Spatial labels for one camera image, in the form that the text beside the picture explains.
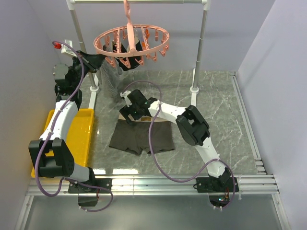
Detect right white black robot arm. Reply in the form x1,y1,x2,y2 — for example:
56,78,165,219
120,90,236,192

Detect aluminium table edge rail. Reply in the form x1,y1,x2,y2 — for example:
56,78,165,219
26,174,280,196

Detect yellow plastic tray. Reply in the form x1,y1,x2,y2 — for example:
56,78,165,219
30,108,95,179

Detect pink round clip hanger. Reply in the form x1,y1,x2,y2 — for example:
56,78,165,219
94,0,170,67

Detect black hanging underwear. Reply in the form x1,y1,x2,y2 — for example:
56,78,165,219
112,37,143,71

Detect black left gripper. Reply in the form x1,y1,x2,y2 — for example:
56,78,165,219
71,50,107,88

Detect metal clothes rack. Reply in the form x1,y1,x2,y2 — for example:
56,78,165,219
66,0,211,106

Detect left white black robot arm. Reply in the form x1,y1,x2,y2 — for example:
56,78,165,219
28,51,106,193

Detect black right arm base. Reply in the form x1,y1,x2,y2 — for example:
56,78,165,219
193,177,239,210

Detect dark grey boxer briefs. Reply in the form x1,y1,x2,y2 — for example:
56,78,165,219
109,115,175,156

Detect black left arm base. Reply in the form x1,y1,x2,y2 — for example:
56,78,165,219
68,178,114,213

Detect aluminium right side rail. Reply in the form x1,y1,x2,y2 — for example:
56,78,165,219
229,72,267,174

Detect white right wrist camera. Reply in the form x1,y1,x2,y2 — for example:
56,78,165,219
120,90,132,107

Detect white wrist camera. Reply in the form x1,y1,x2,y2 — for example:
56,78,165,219
52,39,76,58
120,90,132,107

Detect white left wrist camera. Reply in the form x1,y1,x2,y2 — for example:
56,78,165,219
52,39,76,58

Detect grey striped underwear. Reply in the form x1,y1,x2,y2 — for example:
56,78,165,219
96,58,122,99

